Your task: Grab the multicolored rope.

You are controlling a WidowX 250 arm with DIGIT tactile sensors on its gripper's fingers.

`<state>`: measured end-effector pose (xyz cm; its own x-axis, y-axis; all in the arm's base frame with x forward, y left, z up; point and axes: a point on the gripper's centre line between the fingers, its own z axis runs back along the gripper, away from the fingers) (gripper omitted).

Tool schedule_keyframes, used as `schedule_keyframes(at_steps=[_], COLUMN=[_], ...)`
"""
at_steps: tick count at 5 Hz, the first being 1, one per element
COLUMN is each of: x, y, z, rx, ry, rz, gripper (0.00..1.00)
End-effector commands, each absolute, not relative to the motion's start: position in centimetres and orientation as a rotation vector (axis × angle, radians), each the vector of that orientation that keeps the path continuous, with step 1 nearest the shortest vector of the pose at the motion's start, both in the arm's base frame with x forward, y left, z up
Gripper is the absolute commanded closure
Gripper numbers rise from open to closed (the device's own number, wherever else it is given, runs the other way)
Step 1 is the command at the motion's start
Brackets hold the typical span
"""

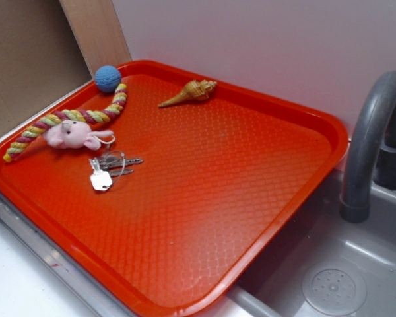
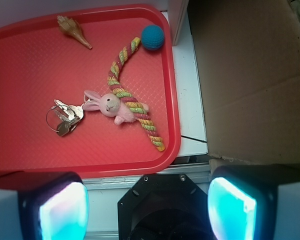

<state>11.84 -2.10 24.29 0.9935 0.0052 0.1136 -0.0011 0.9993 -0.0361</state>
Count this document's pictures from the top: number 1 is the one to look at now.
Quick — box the red plastic tray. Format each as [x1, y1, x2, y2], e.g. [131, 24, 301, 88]
[0, 61, 348, 316]

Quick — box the brown spiral seashell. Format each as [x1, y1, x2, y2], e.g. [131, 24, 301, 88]
[158, 80, 218, 108]

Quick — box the silver key bunch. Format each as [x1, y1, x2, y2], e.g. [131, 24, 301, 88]
[89, 151, 144, 177]

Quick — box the white key tag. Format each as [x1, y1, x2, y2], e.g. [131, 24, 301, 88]
[90, 171, 113, 191]

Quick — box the blue knitted ball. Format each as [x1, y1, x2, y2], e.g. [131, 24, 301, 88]
[94, 65, 121, 93]

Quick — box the pink plush animal toy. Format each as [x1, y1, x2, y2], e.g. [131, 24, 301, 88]
[42, 120, 116, 151]

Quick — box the grey plastic sink basin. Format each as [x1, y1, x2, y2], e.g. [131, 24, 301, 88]
[226, 170, 396, 317]

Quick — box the wooden board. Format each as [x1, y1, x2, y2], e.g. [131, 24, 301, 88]
[60, 0, 131, 75]

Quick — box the grey plastic faucet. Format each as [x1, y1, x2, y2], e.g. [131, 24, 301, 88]
[339, 71, 396, 223]

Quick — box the brown cardboard panel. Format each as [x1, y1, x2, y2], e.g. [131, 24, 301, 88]
[0, 1, 91, 137]

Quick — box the multicolored twisted rope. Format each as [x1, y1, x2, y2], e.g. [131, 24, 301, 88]
[3, 83, 128, 164]

